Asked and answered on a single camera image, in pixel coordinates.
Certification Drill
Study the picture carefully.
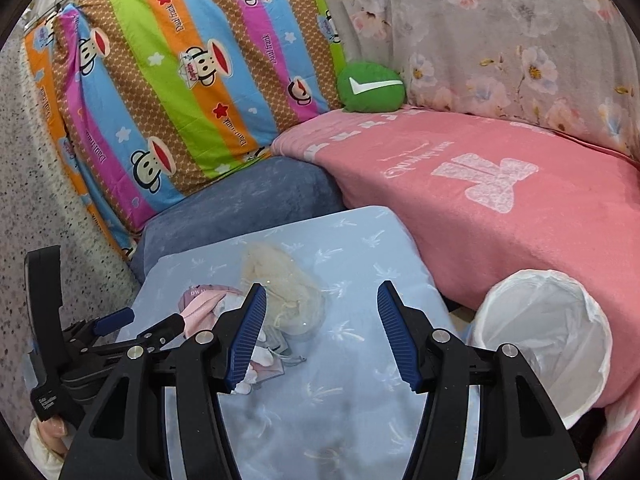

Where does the white lined trash bin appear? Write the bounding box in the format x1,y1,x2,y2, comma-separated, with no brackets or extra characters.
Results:
465,269,613,428

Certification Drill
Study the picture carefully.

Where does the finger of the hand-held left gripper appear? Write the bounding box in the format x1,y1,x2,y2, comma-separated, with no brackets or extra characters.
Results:
102,312,188,357
62,308,136,347

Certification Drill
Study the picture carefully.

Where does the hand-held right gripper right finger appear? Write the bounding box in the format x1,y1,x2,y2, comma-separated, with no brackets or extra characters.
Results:
376,280,586,480

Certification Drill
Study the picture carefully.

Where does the pink blanket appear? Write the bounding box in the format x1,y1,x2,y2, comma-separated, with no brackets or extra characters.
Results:
270,105,640,461

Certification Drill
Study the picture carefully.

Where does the grey sock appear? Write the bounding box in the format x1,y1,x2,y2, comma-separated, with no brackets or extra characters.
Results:
257,327,307,363

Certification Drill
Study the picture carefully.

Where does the green round cushion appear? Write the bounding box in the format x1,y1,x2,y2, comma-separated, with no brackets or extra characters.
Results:
336,61,407,112

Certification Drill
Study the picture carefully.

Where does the light blue palm print pillow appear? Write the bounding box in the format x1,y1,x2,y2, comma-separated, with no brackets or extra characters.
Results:
115,205,481,480

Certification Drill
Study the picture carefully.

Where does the person's left hand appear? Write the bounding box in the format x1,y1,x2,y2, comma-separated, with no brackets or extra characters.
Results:
31,412,76,480

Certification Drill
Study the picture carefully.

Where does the blue-grey velvet cushion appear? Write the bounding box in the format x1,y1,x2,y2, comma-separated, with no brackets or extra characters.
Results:
129,155,348,281

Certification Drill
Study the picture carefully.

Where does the pink white sock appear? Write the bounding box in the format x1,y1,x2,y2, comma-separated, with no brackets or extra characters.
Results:
177,284,248,338

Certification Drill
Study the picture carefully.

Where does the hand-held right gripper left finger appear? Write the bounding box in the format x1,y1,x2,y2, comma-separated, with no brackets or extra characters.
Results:
60,282,268,480

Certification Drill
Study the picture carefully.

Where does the colourful monkey-print pillow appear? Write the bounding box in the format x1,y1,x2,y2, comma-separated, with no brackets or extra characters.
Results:
22,0,346,261

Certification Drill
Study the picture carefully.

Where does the grey floral cloth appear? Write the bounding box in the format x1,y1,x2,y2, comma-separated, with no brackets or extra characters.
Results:
320,0,640,161

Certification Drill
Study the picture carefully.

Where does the white pink cloth piece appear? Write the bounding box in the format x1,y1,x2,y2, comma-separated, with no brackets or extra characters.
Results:
235,355,286,396

